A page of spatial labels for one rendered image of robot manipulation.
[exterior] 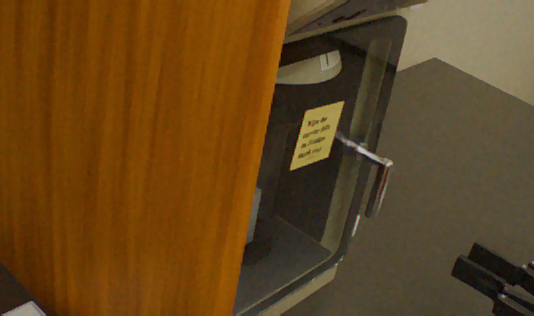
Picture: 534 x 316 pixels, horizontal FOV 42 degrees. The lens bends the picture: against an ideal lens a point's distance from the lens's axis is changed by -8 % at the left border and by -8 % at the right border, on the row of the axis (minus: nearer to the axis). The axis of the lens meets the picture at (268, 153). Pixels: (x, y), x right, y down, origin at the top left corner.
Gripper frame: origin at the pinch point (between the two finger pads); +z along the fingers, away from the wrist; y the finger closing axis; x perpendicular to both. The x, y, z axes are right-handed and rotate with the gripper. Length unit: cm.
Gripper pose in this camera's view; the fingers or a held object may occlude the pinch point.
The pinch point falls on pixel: (484, 269)
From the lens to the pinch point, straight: 94.0
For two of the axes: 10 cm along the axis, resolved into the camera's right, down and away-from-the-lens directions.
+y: -6.4, 2.7, -7.2
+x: -1.8, 8.6, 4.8
